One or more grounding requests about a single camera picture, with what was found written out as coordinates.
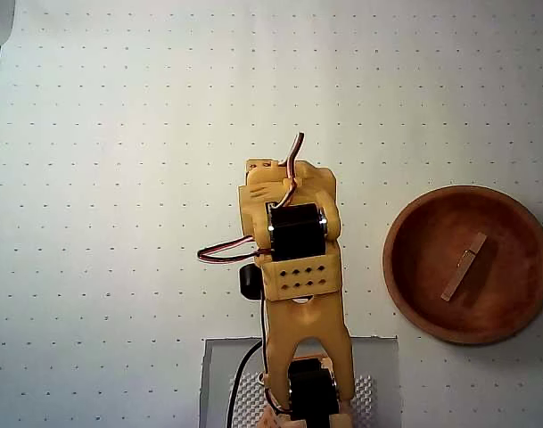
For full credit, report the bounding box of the wooden clothespin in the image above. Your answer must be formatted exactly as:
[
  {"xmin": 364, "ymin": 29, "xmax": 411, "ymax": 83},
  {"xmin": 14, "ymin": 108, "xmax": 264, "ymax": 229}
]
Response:
[{"xmin": 440, "ymin": 232, "xmax": 489, "ymax": 302}]

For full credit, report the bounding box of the orange dotted robot base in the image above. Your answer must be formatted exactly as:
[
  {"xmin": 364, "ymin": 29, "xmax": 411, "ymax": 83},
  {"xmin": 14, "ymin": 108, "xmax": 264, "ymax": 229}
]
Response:
[{"xmin": 258, "ymin": 399, "xmax": 353, "ymax": 428}]

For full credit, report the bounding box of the brown wooden bowl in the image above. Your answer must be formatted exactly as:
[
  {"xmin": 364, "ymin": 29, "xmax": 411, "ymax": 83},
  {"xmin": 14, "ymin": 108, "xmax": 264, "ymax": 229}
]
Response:
[{"xmin": 382, "ymin": 185, "xmax": 543, "ymax": 345}]

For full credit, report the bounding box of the white dotted paper mat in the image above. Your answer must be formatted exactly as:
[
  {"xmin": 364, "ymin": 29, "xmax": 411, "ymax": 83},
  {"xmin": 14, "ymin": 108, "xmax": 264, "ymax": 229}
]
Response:
[{"xmin": 0, "ymin": 0, "xmax": 543, "ymax": 428}]

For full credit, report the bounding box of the white textured pad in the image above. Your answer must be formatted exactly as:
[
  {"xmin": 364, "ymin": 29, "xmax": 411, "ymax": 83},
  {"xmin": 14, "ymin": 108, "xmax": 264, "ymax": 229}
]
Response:
[{"xmin": 228, "ymin": 372, "xmax": 377, "ymax": 428}]

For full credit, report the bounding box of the red white servo cable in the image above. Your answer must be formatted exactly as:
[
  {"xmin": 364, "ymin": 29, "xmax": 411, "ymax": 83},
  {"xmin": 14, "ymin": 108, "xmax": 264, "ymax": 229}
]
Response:
[
  {"xmin": 196, "ymin": 235, "xmax": 266, "ymax": 268},
  {"xmin": 270, "ymin": 132, "xmax": 307, "ymax": 210}
]

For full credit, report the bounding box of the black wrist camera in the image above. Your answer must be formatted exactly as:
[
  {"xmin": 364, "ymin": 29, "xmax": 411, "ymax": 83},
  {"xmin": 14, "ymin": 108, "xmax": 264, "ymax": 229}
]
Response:
[{"xmin": 237, "ymin": 263, "xmax": 264, "ymax": 301}]

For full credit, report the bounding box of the black cable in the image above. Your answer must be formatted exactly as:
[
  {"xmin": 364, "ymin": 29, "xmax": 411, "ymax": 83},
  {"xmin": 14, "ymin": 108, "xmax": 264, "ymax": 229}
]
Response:
[{"xmin": 226, "ymin": 341, "xmax": 266, "ymax": 428}]

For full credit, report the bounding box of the grey base plate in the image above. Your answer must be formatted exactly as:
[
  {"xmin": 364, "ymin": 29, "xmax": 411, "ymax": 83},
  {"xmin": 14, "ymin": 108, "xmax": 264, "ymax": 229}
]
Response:
[{"xmin": 199, "ymin": 336, "xmax": 399, "ymax": 428}]

